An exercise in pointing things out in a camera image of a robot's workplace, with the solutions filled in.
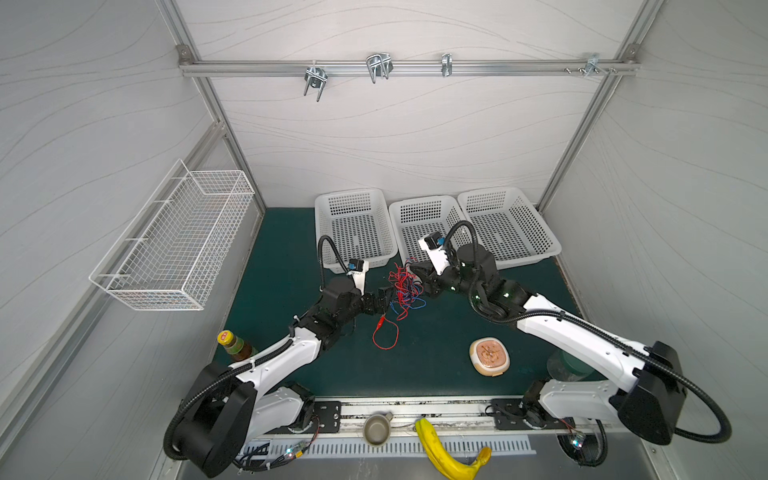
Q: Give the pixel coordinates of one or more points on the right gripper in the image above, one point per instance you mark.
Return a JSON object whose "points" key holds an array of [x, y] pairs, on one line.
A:
{"points": [[429, 277]]}

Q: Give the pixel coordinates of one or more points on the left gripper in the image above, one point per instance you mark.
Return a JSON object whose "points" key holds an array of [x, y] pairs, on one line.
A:
{"points": [[381, 303]]}

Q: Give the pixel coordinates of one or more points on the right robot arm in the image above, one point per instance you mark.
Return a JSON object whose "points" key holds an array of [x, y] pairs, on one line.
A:
{"points": [[644, 387]]}

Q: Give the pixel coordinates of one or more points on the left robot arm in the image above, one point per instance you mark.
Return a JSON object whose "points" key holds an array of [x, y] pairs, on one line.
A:
{"points": [[229, 404]]}

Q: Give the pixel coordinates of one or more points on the middle white perforated basket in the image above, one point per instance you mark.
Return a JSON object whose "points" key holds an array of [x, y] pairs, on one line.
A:
{"points": [[418, 217]]}

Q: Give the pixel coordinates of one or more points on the white perforated basket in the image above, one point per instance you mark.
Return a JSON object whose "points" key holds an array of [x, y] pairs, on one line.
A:
{"points": [[509, 226], [359, 224], [418, 217]]}

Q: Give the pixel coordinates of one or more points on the right white perforated basket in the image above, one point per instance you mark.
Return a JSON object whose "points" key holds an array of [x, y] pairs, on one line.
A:
{"points": [[509, 226]]}

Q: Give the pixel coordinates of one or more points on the left white perforated basket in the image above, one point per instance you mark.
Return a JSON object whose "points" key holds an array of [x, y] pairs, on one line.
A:
{"points": [[359, 224]]}

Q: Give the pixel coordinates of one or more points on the round toy food disc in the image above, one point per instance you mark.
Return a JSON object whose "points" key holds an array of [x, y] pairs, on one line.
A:
{"points": [[489, 357]]}

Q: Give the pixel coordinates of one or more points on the green lidded jar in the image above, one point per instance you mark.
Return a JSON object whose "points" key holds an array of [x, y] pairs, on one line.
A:
{"points": [[564, 367]]}

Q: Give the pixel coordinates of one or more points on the yellow capped sauce bottle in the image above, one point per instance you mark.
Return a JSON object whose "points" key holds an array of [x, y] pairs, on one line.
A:
{"points": [[235, 346]]}

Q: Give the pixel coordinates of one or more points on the yellow banana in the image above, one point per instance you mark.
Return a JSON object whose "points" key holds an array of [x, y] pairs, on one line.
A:
{"points": [[442, 460]]}

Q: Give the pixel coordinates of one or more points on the middle metal clamp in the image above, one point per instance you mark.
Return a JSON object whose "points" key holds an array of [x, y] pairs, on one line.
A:
{"points": [[379, 65]]}

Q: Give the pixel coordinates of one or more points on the metal clamp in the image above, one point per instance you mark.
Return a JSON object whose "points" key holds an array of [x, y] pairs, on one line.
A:
{"points": [[592, 67], [379, 65], [315, 79]]}

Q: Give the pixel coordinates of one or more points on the left metal clamp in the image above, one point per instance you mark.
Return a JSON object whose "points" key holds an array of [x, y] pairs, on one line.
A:
{"points": [[315, 79]]}

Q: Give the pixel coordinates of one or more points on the right metal clamp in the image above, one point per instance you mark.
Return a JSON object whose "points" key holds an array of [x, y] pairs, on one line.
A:
{"points": [[592, 67]]}

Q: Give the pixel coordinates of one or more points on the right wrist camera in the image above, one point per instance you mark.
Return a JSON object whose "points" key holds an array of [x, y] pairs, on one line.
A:
{"points": [[434, 246]]}

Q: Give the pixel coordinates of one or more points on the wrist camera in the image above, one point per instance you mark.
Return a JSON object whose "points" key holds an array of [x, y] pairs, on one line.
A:
{"points": [[434, 246], [357, 270]]}

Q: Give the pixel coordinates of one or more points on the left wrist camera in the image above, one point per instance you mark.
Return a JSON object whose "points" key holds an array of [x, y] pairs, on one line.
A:
{"points": [[357, 270]]}

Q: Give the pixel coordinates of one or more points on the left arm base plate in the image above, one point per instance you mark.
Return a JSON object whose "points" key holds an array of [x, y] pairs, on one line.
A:
{"points": [[321, 416]]}

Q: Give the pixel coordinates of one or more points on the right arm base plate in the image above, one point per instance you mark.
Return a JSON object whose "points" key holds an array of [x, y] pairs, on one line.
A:
{"points": [[510, 414]]}

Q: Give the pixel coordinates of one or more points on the white vented cable duct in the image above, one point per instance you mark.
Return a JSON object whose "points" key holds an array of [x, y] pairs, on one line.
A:
{"points": [[461, 447]]}

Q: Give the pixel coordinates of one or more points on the white wire wall basket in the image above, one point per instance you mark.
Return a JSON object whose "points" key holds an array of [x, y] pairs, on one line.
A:
{"points": [[171, 252]]}

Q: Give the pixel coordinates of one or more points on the small metal bracket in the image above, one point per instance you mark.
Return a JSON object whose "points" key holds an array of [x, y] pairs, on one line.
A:
{"points": [[446, 65]]}

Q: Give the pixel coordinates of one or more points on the horizontal aluminium rail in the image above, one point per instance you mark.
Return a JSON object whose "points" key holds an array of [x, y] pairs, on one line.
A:
{"points": [[401, 68]]}

